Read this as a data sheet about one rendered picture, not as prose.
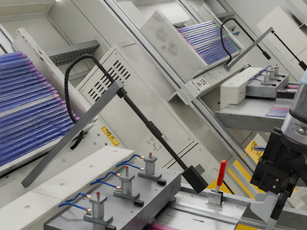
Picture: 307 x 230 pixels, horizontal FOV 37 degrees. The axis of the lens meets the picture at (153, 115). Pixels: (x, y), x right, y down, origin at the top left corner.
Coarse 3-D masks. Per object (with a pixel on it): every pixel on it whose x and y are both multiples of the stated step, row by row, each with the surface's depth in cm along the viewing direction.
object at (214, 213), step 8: (184, 208) 103; (192, 208) 102; (200, 208) 102; (216, 216) 100; (224, 216) 99; (232, 216) 99; (240, 216) 99; (248, 224) 97; (256, 224) 97; (264, 224) 96
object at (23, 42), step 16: (16, 32) 124; (16, 48) 128; (32, 48) 123; (48, 64) 122; (48, 80) 126; (64, 96) 125; (80, 96) 122; (80, 112) 124; (48, 144) 104; (16, 160) 95; (32, 160) 103; (0, 176) 94
